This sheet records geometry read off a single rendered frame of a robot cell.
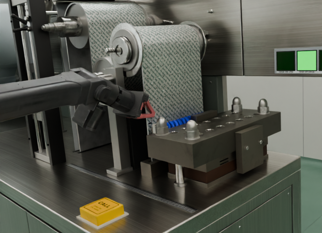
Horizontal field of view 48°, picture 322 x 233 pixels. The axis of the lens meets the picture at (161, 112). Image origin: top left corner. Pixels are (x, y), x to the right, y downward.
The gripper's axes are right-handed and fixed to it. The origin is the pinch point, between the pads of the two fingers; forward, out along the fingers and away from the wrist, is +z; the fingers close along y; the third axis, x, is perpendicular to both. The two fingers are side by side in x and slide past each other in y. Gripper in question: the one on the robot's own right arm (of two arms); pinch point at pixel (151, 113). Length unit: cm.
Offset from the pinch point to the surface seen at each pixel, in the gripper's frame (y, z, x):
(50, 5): -72, -9, 39
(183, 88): 0.3, 8.9, 11.1
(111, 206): 12.0, -13.6, -24.9
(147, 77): 0.2, -5.6, 8.6
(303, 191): -53, 227, 7
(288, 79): -98, 241, 109
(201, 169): 17.3, 5.8, -11.0
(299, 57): 28.1, 19.8, 25.4
